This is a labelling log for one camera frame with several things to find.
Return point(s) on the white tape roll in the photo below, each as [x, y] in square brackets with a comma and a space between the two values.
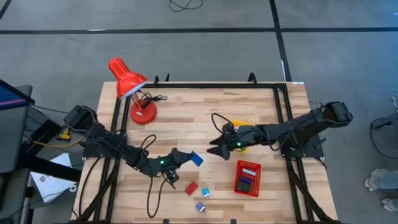
[73, 187]

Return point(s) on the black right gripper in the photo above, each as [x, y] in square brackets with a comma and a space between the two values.
[245, 137]

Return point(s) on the bright blue flash drive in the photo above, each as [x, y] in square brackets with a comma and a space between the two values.
[197, 159]

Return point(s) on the yellow plug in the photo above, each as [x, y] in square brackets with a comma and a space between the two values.
[64, 135]

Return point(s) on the person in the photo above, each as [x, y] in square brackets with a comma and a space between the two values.
[384, 180]

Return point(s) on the white paper sheet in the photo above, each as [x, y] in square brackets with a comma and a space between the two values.
[53, 186]

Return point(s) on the yellow plastic basket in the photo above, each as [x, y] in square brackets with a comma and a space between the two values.
[241, 123]

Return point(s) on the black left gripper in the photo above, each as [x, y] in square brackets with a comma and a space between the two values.
[158, 165]

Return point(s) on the white flash drive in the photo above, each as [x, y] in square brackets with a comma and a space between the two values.
[249, 171]

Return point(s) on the cyan power adapter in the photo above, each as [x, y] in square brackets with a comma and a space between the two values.
[205, 192]

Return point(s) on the wide red flash drive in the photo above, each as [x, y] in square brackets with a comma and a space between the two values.
[191, 188]

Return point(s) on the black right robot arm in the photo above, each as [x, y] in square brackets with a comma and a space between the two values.
[295, 129]

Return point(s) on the grey cabinet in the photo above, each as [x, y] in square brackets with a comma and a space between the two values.
[12, 140]

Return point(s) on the red plastic basket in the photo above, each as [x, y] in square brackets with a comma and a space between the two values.
[255, 190]

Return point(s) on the red desk lamp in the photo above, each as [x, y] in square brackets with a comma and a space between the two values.
[127, 81]

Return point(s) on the navy blue flash drive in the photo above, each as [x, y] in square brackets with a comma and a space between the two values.
[246, 180]

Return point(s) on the black beam stand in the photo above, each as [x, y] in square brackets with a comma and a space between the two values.
[46, 168]

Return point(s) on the monitor with blue screen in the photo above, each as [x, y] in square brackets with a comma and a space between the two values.
[12, 96]

